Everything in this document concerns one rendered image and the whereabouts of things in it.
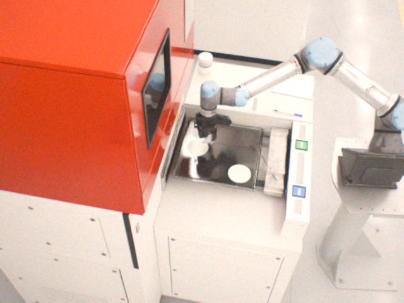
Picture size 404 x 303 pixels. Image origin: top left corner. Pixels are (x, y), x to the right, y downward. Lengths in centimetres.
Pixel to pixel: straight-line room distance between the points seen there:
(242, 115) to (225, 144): 18
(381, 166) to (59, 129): 138
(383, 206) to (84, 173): 134
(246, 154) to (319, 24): 275
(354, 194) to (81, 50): 144
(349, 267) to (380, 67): 204
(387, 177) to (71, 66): 151
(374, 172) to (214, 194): 71
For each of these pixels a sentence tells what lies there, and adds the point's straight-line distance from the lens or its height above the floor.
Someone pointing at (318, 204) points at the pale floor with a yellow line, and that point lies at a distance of 306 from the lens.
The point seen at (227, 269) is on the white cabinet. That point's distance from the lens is 212.
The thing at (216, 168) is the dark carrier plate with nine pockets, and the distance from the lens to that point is 198.
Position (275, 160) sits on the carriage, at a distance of 207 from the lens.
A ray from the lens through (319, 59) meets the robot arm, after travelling 182.
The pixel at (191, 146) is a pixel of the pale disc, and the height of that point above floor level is 90.
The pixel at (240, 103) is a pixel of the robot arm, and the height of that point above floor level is 121.
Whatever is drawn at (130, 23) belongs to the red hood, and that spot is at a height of 182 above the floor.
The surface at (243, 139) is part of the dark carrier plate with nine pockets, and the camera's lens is 210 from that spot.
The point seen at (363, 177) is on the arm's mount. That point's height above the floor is 89.
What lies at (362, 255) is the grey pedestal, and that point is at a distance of 292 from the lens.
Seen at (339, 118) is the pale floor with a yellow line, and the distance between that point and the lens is 364.
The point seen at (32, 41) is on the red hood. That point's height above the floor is 182.
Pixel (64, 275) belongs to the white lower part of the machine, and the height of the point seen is 60.
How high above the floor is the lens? 246
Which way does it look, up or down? 50 degrees down
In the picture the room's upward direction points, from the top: 2 degrees clockwise
